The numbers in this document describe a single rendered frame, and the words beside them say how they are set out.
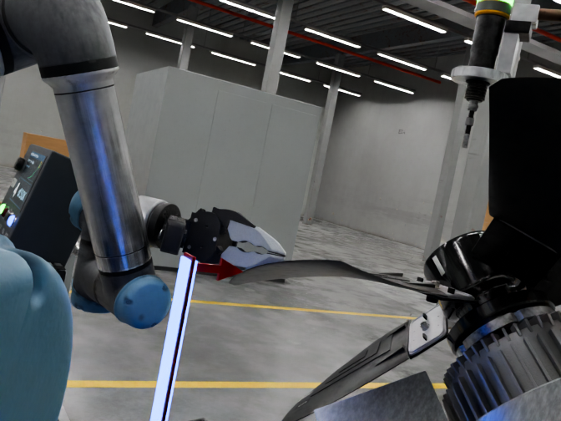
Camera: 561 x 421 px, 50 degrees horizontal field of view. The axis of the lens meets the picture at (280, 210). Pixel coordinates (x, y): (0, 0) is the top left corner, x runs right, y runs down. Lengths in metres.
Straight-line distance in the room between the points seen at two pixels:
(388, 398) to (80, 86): 0.54
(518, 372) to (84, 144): 0.58
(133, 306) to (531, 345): 0.50
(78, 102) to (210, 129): 6.18
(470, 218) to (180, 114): 3.40
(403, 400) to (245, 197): 6.45
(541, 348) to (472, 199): 6.22
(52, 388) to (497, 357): 0.63
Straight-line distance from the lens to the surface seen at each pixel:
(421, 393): 0.79
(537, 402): 0.70
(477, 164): 6.98
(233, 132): 7.05
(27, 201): 1.15
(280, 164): 7.33
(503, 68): 0.81
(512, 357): 0.75
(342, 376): 0.96
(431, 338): 0.88
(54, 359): 0.17
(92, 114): 0.79
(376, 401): 0.79
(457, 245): 0.86
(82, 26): 0.79
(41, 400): 0.17
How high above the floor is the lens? 1.28
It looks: 3 degrees down
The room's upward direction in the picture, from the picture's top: 11 degrees clockwise
